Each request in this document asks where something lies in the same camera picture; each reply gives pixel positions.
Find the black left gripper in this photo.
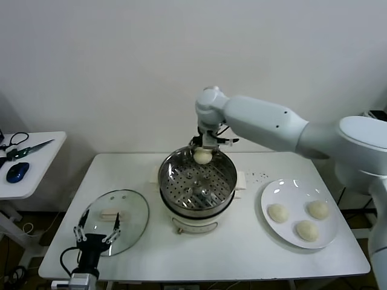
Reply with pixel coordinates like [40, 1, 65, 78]
[73, 209, 123, 275]

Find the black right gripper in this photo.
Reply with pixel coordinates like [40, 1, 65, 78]
[189, 126, 220, 152]

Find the white steamed baozi bun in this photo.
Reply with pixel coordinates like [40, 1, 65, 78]
[295, 219, 320, 242]
[268, 203, 290, 224]
[307, 199, 330, 220]
[193, 148, 212, 166]

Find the round glass pot lid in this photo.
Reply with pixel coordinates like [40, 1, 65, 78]
[77, 189, 151, 257]

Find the stainless steel steamer basket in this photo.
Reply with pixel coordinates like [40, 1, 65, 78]
[158, 146, 238, 212]

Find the white side table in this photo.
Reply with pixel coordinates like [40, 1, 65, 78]
[0, 131, 68, 268]

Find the white electric cooking pot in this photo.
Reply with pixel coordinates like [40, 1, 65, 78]
[149, 165, 247, 235]

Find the round white plate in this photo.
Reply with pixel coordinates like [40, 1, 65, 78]
[260, 178, 339, 249]

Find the blue computer mouse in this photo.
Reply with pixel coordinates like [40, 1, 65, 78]
[6, 162, 31, 184]

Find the white shelf board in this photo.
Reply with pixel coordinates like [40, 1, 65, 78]
[362, 110, 387, 120]

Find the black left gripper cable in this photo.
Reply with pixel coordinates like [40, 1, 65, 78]
[59, 246, 82, 274]

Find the black cable loop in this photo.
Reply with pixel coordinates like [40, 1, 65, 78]
[0, 132, 30, 152]

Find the black hanging cable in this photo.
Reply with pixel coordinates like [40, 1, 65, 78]
[337, 186, 377, 212]

